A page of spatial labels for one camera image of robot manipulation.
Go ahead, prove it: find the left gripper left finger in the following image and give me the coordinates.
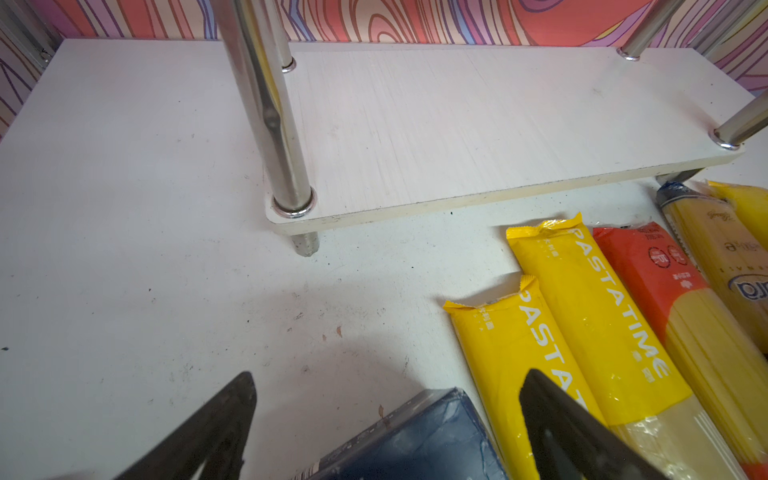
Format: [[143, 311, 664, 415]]
[[118, 371, 257, 479]]

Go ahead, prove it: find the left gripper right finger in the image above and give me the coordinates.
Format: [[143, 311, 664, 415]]
[[519, 369, 664, 480]]

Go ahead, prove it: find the dark blue yellow spaghetti bag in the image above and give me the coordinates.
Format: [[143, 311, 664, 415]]
[[656, 182, 767, 353]]

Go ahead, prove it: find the yellow barcode spaghetti bag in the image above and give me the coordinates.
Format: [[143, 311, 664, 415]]
[[707, 180, 768, 249]]

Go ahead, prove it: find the white two-tier shelf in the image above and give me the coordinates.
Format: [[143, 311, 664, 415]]
[[213, 1, 767, 256]]

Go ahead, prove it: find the long yellow Pastatime bag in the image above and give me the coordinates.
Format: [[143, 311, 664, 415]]
[[506, 216, 745, 479]]

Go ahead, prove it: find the short yellow Pastatime bag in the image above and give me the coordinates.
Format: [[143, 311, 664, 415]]
[[443, 275, 605, 479]]

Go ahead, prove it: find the blue Barilla rigatoni box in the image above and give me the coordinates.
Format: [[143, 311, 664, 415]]
[[295, 388, 508, 479]]

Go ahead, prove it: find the red spaghetti bag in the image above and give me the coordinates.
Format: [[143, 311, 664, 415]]
[[593, 222, 767, 479]]

